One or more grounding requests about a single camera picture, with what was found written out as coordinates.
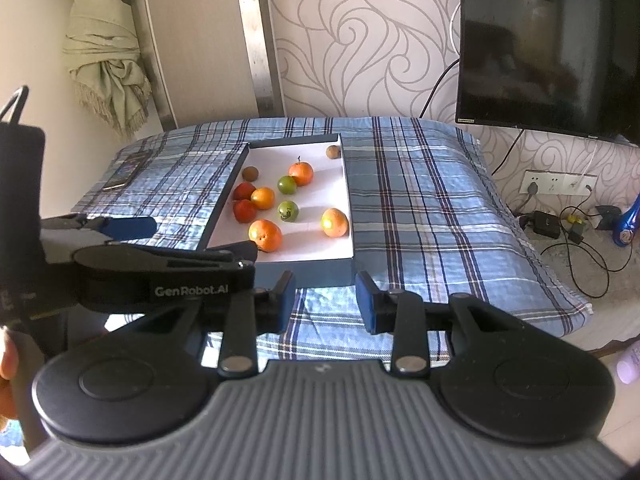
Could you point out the black flat television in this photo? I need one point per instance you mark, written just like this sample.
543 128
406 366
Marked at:
545 45

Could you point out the black adapter with yellow label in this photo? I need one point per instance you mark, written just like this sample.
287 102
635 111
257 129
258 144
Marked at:
577 230

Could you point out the lilac bottle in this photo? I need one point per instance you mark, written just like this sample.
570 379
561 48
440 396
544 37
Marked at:
629 365

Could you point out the blue bottle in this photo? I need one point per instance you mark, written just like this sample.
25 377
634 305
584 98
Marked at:
629 220

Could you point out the green tomato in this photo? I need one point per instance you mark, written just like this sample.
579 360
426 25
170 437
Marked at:
288 210
286 184

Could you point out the black smartphone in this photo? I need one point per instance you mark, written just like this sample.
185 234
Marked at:
126 171

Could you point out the orange tangerine with stem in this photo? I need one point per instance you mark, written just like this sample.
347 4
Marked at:
301 174

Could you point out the red tomato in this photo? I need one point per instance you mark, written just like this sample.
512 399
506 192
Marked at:
244 191
244 211

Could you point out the person's left hand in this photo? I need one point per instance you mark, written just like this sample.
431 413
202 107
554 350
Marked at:
7 375

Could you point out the beige silver-framed panel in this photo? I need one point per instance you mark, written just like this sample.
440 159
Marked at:
200 35

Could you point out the white shallow box tray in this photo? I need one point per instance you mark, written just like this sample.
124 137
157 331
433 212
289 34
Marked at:
315 250

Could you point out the small yellow-orange tangerine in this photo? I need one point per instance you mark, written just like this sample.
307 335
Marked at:
263 198

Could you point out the medium orange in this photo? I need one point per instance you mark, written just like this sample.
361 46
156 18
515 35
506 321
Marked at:
334 222

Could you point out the brown longan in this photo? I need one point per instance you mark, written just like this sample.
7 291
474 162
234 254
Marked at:
333 151
249 173

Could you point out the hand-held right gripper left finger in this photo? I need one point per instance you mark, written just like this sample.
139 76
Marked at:
286 305

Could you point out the large orange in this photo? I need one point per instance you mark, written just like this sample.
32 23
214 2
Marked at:
265 235

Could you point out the black power adapter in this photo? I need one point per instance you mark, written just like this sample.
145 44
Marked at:
546 224

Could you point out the beige tasselled curtain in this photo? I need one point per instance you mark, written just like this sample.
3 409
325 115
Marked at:
100 50

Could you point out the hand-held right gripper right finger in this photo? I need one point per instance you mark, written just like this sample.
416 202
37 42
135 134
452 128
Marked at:
366 305

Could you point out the blue plaid blanket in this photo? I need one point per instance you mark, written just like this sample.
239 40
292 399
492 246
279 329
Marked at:
425 210

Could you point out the white wall socket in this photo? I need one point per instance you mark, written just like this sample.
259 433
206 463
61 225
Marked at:
560 182

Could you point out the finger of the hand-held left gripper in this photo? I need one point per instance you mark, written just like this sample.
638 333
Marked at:
130 227
200 258

